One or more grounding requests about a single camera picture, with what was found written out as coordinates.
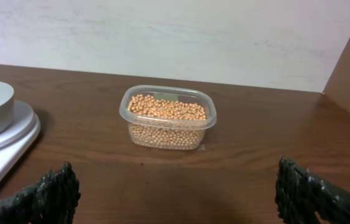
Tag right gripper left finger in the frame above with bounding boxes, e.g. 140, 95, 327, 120
0, 162, 81, 224

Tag clear plastic container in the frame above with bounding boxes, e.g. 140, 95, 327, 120
119, 85, 217, 150

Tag white kitchen scale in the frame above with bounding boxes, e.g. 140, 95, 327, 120
0, 100, 40, 181

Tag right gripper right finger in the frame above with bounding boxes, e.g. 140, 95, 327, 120
275, 157, 350, 224

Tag soybeans in container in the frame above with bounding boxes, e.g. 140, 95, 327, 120
127, 94, 206, 150

